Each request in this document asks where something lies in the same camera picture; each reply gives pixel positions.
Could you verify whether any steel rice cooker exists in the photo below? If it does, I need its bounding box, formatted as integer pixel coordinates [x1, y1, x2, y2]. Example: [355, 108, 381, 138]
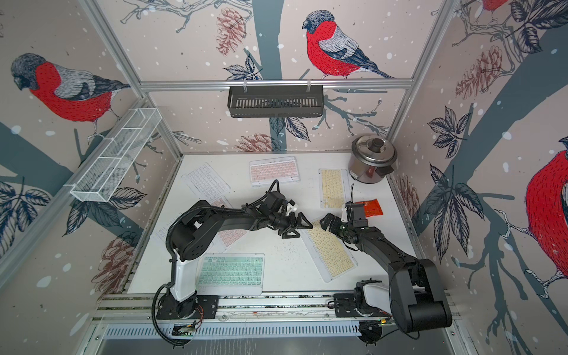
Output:
[348, 135, 397, 184]

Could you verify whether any white keyboard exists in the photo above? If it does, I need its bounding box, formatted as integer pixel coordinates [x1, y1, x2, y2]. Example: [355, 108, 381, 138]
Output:
[182, 164, 230, 202]

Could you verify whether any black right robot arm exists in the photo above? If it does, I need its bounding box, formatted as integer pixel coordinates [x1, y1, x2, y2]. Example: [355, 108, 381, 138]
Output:
[319, 203, 453, 334]

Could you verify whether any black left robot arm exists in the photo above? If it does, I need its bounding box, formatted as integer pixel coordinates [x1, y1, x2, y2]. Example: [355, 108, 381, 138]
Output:
[152, 191, 314, 320]

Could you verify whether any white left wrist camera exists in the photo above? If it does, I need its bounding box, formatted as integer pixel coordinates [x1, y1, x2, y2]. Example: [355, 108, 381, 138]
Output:
[285, 200, 297, 216]

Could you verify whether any pink keyboard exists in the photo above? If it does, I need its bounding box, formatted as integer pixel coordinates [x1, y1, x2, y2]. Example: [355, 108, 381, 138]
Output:
[210, 196, 249, 253]
[249, 156, 300, 187]

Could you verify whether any white wire mesh basket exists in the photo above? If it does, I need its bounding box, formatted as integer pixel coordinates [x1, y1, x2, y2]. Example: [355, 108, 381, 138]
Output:
[70, 108, 162, 202]

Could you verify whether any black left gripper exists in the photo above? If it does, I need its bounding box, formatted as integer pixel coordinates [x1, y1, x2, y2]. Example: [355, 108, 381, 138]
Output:
[268, 212, 313, 239]

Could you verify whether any red small packet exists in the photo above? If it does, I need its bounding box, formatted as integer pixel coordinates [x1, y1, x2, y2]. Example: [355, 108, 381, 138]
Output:
[357, 199, 384, 218]

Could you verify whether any aluminium frame rail base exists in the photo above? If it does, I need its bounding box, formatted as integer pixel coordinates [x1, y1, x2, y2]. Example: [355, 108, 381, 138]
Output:
[92, 290, 462, 325]

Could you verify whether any yellow keyboard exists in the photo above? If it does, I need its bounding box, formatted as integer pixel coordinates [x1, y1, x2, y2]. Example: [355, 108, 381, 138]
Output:
[319, 169, 350, 209]
[300, 220, 358, 283]

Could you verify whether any black hanging wire basket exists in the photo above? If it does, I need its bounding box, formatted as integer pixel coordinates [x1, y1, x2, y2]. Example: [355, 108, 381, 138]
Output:
[227, 85, 324, 118]

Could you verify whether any green keyboard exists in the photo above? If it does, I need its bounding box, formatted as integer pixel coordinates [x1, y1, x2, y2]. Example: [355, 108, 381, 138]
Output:
[196, 253, 265, 297]

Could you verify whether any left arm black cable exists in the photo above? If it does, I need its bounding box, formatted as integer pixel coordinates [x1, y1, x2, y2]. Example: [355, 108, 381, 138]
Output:
[150, 212, 201, 348]

